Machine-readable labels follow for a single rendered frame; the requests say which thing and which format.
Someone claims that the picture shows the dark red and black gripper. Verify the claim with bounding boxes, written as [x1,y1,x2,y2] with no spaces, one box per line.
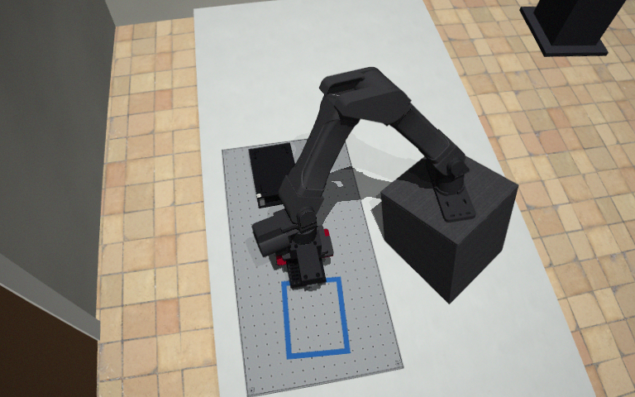
[275,225,334,265]

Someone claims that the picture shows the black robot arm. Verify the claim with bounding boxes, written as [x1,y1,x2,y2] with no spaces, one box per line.
[252,67,475,287]

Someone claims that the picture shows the blue tape outline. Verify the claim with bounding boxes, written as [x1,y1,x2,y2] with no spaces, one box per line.
[281,277,351,360]

